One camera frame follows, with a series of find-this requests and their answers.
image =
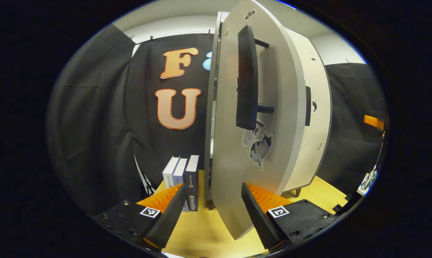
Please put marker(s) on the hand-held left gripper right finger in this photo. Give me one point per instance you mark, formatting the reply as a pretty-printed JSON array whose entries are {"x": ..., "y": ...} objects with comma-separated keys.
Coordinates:
[{"x": 257, "y": 218}]

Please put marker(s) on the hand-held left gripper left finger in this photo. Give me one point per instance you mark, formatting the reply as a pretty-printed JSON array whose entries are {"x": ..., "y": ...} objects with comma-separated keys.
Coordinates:
[{"x": 166, "y": 222}]

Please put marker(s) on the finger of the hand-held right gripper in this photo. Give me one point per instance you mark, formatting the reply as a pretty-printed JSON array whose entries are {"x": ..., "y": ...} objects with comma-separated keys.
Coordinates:
[{"x": 373, "y": 122}]

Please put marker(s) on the white cabinet door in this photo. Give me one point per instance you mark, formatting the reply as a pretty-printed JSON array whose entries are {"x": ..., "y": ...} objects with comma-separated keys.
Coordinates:
[
  {"x": 230, "y": 150},
  {"x": 316, "y": 143}
]

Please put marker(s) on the dark blue book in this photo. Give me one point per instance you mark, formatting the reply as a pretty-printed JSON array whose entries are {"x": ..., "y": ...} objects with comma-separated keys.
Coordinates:
[{"x": 192, "y": 186}]

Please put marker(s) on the white book blue spine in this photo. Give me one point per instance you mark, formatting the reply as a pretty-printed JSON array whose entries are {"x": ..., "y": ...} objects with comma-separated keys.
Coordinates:
[{"x": 179, "y": 172}]

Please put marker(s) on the black backdrop cloth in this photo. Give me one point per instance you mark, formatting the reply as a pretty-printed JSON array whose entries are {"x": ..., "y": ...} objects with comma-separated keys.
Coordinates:
[{"x": 94, "y": 125}]

